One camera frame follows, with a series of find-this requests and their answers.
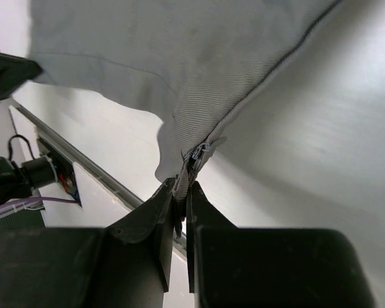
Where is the grey pleated skirt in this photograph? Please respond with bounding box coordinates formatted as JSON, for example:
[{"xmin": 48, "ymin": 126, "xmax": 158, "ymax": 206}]
[{"xmin": 29, "ymin": 1, "xmax": 339, "ymax": 219}]

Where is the aluminium front rail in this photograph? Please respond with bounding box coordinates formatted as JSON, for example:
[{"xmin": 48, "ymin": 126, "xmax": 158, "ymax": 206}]
[{"xmin": 12, "ymin": 99, "xmax": 189, "ymax": 254}]

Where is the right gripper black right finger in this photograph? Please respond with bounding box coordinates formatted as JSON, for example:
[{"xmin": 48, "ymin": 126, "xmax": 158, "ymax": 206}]
[{"xmin": 186, "ymin": 183, "xmax": 375, "ymax": 307}]

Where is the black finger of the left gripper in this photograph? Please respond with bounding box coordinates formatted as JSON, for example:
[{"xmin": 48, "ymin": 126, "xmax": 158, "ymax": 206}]
[{"xmin": 0, "ymin": 53, "xmax": 43, "ymax": 101}]

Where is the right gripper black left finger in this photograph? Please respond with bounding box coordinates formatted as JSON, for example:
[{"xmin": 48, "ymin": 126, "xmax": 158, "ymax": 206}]
[{"xmin": 0, "ymin": 178, "xmax": 174, "ymax": 307}]

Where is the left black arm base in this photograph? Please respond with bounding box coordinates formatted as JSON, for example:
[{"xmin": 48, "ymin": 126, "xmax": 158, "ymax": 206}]
[{"xmin": 0, "ymin": 134, "xmax": 81, "ymax": 206}]

